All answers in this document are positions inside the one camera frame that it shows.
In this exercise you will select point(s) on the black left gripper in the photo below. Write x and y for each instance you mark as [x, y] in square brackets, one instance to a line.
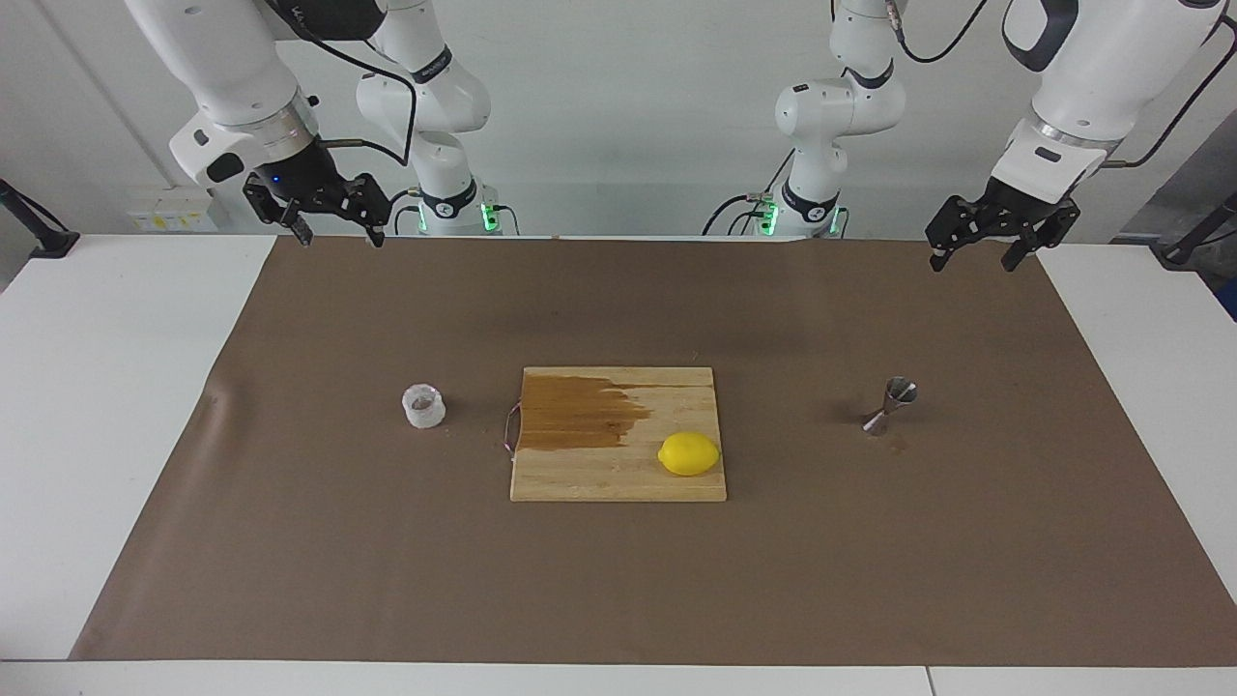
[1017, 205]

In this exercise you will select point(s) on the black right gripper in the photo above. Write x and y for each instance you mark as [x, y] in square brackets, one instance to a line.
[302, 176]

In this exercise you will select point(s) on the steel double jigger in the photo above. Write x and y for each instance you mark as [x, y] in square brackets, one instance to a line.
[901, 391]

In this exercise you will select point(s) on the clear plastic cup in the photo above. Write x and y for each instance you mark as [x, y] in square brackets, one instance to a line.
[423, 408]

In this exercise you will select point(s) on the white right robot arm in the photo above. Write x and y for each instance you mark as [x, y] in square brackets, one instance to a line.
[232, 68]

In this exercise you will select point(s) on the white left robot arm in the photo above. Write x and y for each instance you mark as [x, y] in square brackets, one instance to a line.
[1102, 68]

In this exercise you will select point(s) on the black clamp stand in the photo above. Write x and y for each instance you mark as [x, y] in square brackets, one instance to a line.
[48, 242]
[1184, 253]

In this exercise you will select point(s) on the blue object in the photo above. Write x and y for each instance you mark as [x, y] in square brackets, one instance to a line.
[1230, 300]

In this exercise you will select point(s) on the wooden cutting board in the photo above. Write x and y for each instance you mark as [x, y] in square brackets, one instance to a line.
[599, 474]

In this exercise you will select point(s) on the yellow lemon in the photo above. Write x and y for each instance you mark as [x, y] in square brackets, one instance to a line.
[689, 454]

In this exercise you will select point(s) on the brown paper table mat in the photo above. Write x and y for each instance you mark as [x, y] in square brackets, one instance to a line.
[618, 580]

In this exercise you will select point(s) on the white wall socket box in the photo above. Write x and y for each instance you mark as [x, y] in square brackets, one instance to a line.
[174, 208]

